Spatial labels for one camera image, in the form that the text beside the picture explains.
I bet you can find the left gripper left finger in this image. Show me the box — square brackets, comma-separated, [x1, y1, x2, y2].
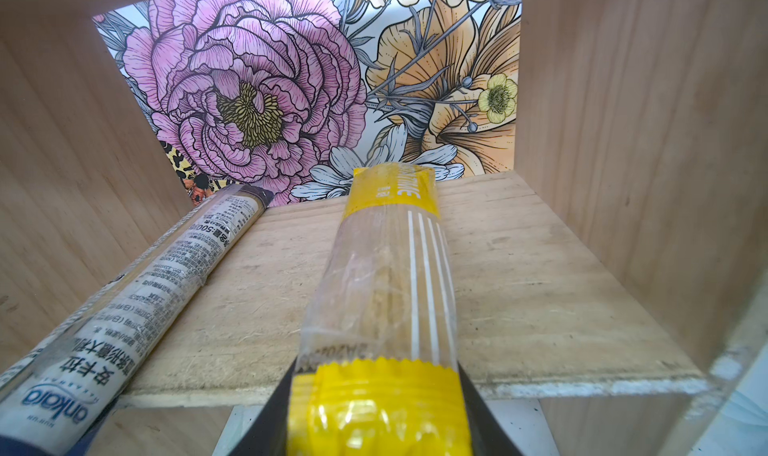
[229, 360, 296, 456]

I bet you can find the brown striped spaghetti bag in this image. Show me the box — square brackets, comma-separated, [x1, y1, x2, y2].
[1, 184, 274, 455]

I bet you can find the wooden two-tier shelf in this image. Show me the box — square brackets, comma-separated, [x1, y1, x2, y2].
[1, 0, 767, 455]

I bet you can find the yellow spaghetti bag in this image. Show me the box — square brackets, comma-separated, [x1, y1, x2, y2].
[286, 163, 472, 455]

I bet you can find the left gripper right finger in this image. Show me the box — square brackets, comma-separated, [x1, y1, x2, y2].
[458, 365, 523, 456]

